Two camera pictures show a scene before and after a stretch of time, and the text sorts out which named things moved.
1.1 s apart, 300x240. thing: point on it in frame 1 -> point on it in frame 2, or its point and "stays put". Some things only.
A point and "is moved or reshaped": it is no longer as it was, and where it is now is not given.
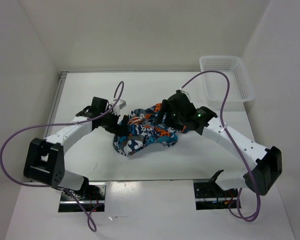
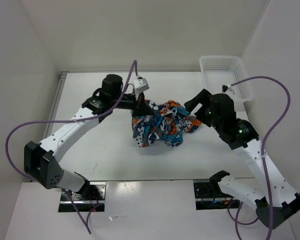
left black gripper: [123, 130] -> [143, 108]
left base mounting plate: [94, 194] stays put
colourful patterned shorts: [145, 129] is moved or reshaped
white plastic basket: [215, 85] stays put
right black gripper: [164, 103] -> [201, 97]
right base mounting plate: [209, 195] stays put
